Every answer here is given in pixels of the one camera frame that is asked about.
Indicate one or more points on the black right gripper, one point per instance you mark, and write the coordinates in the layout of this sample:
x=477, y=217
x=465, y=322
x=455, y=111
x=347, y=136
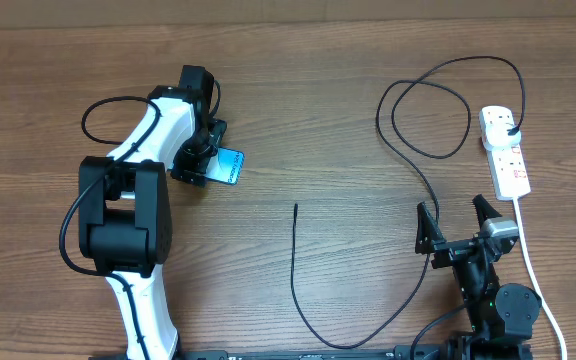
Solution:
x=429, y=235

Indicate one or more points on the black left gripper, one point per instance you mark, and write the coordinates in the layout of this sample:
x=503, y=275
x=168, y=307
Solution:
x=217, y=127

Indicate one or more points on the Samsung Galaxy smartphone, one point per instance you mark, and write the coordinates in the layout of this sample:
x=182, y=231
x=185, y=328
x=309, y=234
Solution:
x=226, y=166

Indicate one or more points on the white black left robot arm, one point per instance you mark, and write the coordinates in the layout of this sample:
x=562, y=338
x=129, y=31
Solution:
x=123, y=208

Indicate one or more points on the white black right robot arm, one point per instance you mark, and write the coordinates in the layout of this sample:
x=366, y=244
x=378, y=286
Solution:
x=501, y=316

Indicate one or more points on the white charger plug adapter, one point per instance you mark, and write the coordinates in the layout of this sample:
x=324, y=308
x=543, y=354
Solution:
x=497, y=136

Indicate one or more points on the white power strip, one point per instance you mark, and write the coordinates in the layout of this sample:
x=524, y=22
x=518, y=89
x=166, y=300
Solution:
x=507, y=166

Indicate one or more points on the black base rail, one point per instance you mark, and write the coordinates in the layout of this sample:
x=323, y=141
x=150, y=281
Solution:
x=400, y=352

